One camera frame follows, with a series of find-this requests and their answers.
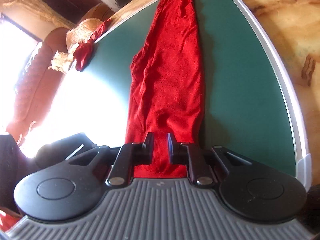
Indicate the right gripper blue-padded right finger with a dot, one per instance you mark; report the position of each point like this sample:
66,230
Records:
248,188

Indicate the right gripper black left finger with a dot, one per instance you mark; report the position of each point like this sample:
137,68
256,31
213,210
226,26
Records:
75,186

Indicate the red knit pants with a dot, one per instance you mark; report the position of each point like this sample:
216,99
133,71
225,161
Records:
167,92

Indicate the brown leather sofa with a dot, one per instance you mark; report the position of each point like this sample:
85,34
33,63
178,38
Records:
37,85

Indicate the green table mat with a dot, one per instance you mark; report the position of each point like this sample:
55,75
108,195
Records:
251,105

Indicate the cream lace cloth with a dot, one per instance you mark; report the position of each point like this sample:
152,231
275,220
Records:
62,62

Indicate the crumpled red garment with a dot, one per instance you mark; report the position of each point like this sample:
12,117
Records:
84,51

